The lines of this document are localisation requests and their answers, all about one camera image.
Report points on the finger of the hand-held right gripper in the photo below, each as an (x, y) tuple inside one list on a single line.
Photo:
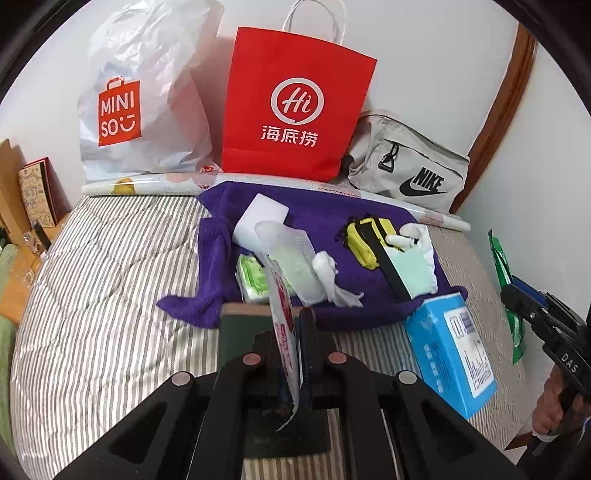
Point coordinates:
[(570, 362), (531, 290)]

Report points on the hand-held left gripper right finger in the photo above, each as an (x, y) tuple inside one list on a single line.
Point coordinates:
[(305, 350)]

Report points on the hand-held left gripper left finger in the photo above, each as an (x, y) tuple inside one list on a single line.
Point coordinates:
[(263, 383)]

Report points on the green packet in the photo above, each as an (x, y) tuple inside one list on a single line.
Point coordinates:
[(501, 263)]

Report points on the tomato print sauce packet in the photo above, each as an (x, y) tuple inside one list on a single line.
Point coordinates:
[(281, 314)]

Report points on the clear plastic bag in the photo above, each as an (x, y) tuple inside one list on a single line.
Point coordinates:
[(325, 272)]

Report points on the green tissue pack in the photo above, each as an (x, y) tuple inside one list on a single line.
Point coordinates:
[(251, 279)]

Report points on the white and green glove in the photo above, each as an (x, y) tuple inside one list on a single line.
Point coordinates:
[(413, 272)]

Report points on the yellow zip pouch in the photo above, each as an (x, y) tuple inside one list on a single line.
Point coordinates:
[(360, 240)]

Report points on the white sponge block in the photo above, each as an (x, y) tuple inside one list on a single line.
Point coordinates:
[(263, 214)]

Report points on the person's right hand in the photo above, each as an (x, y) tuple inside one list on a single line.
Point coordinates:
[(547, 406)]

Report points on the dark tin box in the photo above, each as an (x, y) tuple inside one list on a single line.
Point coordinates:
[(240, 332)]

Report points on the blue cardboard box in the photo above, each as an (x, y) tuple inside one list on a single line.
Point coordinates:
[(438, 350)]

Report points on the purple towel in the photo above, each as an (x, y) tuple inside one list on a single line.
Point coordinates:
[(323, 217)]

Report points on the striped mattress pad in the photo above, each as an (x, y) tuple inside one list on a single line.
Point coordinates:
[(115, 300)]

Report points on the grey sling bag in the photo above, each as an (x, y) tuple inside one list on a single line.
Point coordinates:
[(415, 152)]

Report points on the rolled printed paper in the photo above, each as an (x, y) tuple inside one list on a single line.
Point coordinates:
[(161, 182)]

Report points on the black upright object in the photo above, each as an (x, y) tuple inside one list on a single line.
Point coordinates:
[(41, 237)]

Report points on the wooden nightstand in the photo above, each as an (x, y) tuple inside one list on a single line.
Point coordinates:
[(18, 272)]

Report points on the red paper bag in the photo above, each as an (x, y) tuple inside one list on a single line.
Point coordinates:
[(258, 69)]

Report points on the patterned book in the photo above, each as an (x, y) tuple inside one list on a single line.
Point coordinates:
[(39, 194)]

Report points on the white plastic shopping bag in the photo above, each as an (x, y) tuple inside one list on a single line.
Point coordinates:
[(152, 69)]

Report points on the wooden headboard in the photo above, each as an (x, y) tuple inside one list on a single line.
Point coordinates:
[(7, 184)]

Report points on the wooden door frame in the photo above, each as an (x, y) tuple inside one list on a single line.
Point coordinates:
[(508, 92)]

